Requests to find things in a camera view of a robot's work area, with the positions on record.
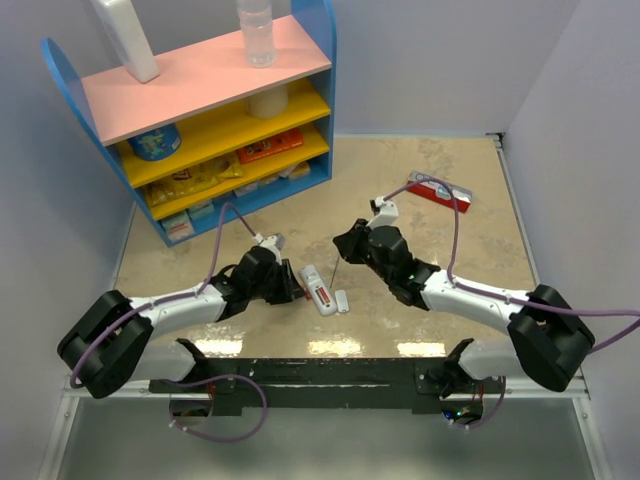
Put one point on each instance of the blue patterned can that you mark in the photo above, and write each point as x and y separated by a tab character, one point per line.
156	144

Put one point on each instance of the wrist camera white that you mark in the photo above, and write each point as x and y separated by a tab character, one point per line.
385	212
274	243

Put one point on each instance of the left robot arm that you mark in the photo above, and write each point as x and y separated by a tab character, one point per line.
109	345

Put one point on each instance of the white remote control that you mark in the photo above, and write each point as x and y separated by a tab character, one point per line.
311	278

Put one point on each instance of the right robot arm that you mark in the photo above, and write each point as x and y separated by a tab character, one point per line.
546	343

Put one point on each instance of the clear plastic bottle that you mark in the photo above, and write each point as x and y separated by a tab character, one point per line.
256	24

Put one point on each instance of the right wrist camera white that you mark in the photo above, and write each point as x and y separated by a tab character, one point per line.
385	212

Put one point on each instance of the thin metal pick tool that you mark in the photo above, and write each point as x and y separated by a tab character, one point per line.
334	272

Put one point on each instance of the red white toothpaste box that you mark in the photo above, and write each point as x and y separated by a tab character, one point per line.
424	186

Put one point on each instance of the white battery cover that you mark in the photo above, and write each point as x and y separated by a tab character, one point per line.
342	301

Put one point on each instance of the white bottle on shelf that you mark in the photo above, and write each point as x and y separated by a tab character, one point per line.
126	34

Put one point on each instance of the blue shelf unit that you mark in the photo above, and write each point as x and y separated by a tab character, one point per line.
202	89

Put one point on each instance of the yellow snack bags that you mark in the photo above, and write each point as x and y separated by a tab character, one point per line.
194	179

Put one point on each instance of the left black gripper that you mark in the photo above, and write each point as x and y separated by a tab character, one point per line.
290	288

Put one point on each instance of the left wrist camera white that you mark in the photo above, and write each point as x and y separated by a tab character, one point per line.
274	243

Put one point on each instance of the orange snack box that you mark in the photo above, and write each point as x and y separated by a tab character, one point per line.
270	146

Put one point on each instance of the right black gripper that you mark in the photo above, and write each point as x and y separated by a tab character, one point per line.
348	244

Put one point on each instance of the cream cylindrical cup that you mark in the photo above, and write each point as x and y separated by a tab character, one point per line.
269	103

